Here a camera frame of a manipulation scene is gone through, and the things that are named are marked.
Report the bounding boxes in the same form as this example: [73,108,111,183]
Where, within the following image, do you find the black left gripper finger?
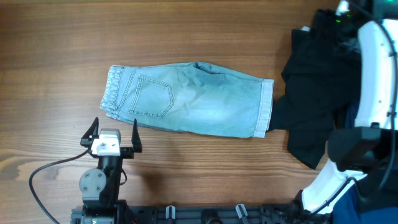
[131,119,142,152]
[80,117,99,147]

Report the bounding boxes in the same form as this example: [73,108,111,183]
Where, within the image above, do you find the light blue denim shorts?
[100,62,274,138]

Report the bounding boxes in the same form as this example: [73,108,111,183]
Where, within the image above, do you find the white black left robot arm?
[70,118,142,224]

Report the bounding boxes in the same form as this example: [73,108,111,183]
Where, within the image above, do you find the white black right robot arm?
[288,1,397,223]

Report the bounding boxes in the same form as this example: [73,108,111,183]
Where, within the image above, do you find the black garment with white print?
[269,9,361,169]

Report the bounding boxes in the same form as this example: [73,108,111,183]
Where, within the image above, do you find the dark blue garment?
[332,100,397,224]

